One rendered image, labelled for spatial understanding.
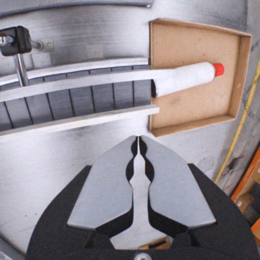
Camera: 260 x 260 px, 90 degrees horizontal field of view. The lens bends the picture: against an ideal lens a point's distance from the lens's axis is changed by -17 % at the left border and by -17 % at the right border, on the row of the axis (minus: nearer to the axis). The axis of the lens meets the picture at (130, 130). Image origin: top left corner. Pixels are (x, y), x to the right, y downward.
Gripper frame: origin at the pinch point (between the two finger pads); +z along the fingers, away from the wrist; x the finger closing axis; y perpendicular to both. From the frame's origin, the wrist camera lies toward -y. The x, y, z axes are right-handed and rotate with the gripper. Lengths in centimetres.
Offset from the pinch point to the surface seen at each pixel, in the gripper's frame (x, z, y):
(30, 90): -12.2, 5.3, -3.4
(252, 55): 139, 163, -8
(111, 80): -3.0, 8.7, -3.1
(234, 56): 29.3, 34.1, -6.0
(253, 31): 136, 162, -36
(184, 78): 10.2, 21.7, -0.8
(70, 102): -11.5, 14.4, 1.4
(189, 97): 14.1, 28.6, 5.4
